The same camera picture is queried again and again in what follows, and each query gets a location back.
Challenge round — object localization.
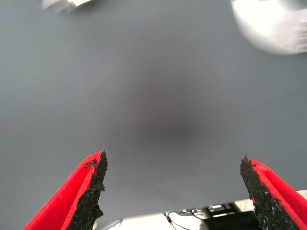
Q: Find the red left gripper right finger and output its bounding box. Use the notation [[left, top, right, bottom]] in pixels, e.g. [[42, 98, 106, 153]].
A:
[[240, 155, 307, 230]]

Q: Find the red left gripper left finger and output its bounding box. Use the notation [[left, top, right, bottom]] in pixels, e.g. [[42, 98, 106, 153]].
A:
[[23, 150, 108, 230]]

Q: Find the large steel gear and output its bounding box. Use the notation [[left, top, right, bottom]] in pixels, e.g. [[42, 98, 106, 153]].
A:
[[40, 0, 96, 12]]

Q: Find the dark grey table cloth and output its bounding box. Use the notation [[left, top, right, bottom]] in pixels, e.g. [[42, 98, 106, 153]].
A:
[[0, 0, 307, 230]]

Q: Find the round metal plate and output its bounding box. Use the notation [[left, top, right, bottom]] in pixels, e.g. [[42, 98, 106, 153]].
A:
[[231, 0, 307, 56]]

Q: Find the black frame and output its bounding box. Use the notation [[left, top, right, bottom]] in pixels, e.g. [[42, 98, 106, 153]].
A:
[[202, 203, 261, 230]]

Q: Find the thin black floor cable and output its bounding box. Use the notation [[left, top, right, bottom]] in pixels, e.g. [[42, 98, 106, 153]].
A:
[[164, 208, 204, 230]]

